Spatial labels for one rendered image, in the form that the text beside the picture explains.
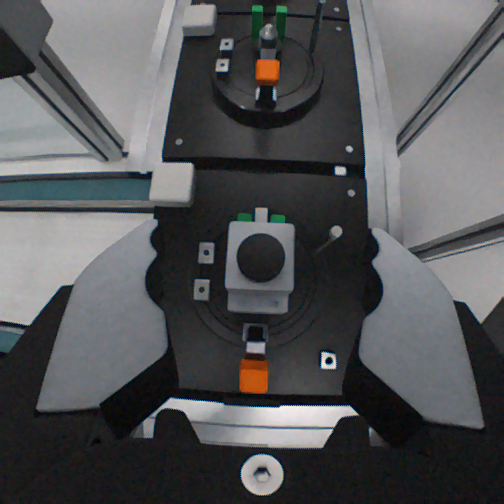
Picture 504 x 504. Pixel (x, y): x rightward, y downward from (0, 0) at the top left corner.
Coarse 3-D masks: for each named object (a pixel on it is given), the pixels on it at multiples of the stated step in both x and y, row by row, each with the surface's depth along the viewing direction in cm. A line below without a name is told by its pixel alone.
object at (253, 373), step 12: (252, 336) 26; (252, 348) 21; (264, 348) 21; (252, 360) 21; (264, 360) 21; (240, 372) 20; (252, 372) 20; (264, 372) 20; (240, 384) 20; (252, 384) 20; (264, 384) 20
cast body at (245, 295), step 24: (264, 216) 24; (240, 240) 20; (264, 240) 18; (288, 240) 20; (240, 264) 18; (264, 264) 18; (288, 264) 19; (240, 288) 19; (264, 288) 19; (288, 288) 19; (240, 312) 23; (264, 312) 22
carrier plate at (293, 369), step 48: (240, 192) 33; (288, 192) 33; (336, 192) 33; (192, 240) 32; (336, 240) 32; (336, 288) 31; (192, 336) 31; (336, 336) 30; (192, 384) 30; (288, 384) 30; (336, 384) 30
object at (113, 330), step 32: (160, 224) 11; (128, 256) 9; (160, 256) 11; (96, 288) 8; (128, 288) 8; (160, 288) 9; (64, 320) 6; (96, 320) 7; (128, 320) 7; (160, 320) 7; (64, 352) 6; (96, 352) 6; (128, 352) 6; (160, 352) 6; (64, 384) 5; (96, 384) 5; (128, 384) 5; (160, 384) 6; (128, 416) 6
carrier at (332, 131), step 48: (192, 48) 36; (240, 48) 34; (288, 48) 34; (336, 48) 36; (192, 96) 35; (240, 96) 33; (288, 96) 33; (336, 96) 35; (192, 144) 34; (240, 144) 34; (288, 144) 34; (336, 144) 34
